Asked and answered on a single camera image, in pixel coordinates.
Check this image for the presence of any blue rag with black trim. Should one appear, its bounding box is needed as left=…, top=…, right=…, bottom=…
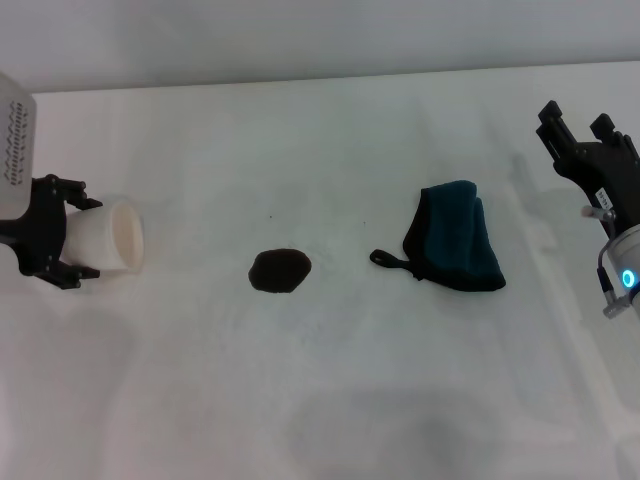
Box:
left=369, top=179, right=508, bottom=293

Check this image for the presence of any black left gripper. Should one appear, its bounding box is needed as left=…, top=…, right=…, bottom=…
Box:
left=0, top=174, right=104, bottom=292

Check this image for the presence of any black liquid stain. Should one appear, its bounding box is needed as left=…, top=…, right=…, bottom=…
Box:
left=247, top=248, right=313, bottom=295

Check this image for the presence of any grey right wrist cable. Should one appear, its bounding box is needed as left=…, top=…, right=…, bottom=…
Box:
left=579, top=205, right=622, bottom=318

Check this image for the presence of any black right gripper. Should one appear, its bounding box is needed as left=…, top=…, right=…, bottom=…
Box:
left=535, top=99, right=640, bottom=237

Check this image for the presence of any white plastic cup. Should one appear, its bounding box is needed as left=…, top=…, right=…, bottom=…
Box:
left=60, top=199, right=147, bottom=275

